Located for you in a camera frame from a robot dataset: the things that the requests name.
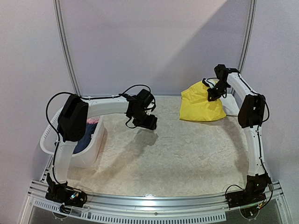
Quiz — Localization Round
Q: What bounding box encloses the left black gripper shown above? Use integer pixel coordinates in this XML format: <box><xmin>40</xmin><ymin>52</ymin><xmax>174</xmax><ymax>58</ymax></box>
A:
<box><xmin>131</xmin><ymin>110</ymin><xmax>158</xmax><ymax>131</ymax></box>

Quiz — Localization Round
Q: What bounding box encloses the white t-shirt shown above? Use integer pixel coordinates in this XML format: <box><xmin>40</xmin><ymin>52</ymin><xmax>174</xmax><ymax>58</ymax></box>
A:
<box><xmin>208</xmin><ymin>78</ymin><xmax>239</xmax><ymax>117</ymax></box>

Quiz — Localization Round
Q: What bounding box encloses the yellow garment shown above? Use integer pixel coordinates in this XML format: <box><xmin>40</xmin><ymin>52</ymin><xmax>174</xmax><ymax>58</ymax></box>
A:
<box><xmin>179</xmin><ymin>81</ymin><xmax>227</xmax><ymax>122</ymax></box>

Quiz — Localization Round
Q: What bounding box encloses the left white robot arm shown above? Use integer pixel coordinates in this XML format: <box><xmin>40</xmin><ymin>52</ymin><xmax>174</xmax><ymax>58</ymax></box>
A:
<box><xmin>46</xmin><ymin>89</ymin><xmax>157</xmax><ymax>203</ymax></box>

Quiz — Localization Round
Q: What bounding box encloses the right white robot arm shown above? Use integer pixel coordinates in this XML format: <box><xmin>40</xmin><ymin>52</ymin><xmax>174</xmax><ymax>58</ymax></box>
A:
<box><xmin>207</xmin><ymin>64</ymin><xmax>271</xmax><ymax>203</ymax></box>

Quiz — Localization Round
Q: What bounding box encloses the white plastic laundry basket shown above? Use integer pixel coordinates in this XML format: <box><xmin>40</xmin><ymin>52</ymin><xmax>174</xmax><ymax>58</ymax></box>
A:
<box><xmin>40</xmin><ymin>116</ymin><xmax>105</xmax><ymax>168</ymax></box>

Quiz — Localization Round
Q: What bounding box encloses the pink garment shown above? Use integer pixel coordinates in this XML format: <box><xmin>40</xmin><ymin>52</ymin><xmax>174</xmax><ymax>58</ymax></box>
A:
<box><xmin>86</xmin><ymin>117</ymin><xmax>100</xmax><ymax>124</ymax></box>

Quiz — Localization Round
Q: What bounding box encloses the dark blue garment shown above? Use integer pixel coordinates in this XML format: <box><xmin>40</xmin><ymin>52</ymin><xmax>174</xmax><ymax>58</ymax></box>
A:
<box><xmin>56</xmin><ymin>112</ymin><xmax>99</xmax><ymax>154</ymax></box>

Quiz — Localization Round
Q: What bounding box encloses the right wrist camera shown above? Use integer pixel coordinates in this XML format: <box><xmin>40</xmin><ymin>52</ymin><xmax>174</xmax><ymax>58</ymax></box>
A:
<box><xmin>202</xmin><ymin>78</ymin><xmax>214</xmax><ymax>88</ymax></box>

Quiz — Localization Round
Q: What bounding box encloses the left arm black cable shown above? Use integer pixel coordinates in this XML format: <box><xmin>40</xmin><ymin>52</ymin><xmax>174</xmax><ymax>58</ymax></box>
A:
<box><xmin>45</xmin><ymin>92</ymin><xmax>75</xmax><ymax>138</ymax></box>

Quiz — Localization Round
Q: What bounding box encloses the front aluminium rail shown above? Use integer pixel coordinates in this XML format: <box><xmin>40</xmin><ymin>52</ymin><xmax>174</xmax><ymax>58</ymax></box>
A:
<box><xmin>21</xmin><ymin>181</ymin><xmax>292</xmax><ymax>224</ymax></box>

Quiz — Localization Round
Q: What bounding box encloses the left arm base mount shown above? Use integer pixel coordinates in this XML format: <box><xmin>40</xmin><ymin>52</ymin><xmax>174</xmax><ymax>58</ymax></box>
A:
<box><xmin>45</xmin><ymin>173</ymin><xmax>87</xmax><ymax>208</ymax></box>

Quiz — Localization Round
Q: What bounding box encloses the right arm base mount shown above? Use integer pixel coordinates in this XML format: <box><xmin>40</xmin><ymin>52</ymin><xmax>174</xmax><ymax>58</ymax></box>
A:
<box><xmin>225</xmin><ymin>184</ymin><xmax>274</xmax><ymax>210</ymax></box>

